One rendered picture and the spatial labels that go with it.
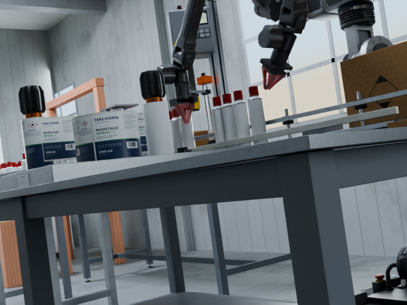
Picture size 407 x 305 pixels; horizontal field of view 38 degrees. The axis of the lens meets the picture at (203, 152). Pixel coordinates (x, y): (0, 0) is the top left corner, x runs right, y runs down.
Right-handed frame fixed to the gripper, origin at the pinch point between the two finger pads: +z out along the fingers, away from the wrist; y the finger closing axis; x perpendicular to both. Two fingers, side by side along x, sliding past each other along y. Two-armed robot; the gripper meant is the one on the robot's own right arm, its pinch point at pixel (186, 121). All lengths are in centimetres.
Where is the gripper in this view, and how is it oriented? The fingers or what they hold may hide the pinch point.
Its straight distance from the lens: 221.5
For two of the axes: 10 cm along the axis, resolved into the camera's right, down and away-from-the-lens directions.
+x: 7.6, -0.7, 6.5
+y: 6.4, -1.3, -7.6
